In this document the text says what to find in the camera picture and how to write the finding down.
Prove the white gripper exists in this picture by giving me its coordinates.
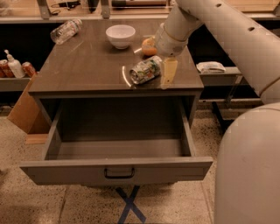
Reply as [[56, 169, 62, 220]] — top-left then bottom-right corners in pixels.
[[143, 24, 187, 89]]

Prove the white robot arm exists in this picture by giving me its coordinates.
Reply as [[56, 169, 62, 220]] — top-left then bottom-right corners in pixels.
[[155, 0, 280, 224]]

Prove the grey drawer cabinet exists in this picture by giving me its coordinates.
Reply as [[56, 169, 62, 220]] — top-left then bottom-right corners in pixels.
[[28, 18, 205, 187]]

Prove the open grey top drawer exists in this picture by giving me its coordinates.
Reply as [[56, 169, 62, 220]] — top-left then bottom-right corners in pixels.
[[20, 99, 213, 186]]

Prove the red soda can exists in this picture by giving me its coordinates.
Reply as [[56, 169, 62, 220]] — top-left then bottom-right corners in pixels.
[[22, 62, 37, 77], [0, 59, 14, 78]]

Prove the red soda can left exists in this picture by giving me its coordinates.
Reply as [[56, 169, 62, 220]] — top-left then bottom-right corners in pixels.
[[0, 59, 14, 78]]

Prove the orange fruit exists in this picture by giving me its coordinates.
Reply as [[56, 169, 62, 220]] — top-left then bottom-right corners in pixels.
[[142, 43, 157, 56]]

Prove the white ceramic bowl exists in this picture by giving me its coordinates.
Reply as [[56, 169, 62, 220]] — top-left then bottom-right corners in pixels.
[[106, 24, 136, 49]]

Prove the folded white cloth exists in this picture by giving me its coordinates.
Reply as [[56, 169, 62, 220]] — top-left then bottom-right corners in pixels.
[[196, 61, 226, 74]]

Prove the black table leg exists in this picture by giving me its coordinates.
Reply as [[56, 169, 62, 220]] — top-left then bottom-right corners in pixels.
[[212, 101, 232, 133]]

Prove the clear plastic water bottle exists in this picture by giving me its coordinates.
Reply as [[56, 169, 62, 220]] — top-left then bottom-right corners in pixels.
[[50, 18, 82, 45]]

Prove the white pump bottle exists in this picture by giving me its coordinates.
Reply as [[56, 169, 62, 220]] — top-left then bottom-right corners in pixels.
[[4, 50, 25, 78]]

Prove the brown cardboard box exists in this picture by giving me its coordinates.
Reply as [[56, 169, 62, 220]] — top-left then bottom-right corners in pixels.
[[7, 75, 50, 144]]

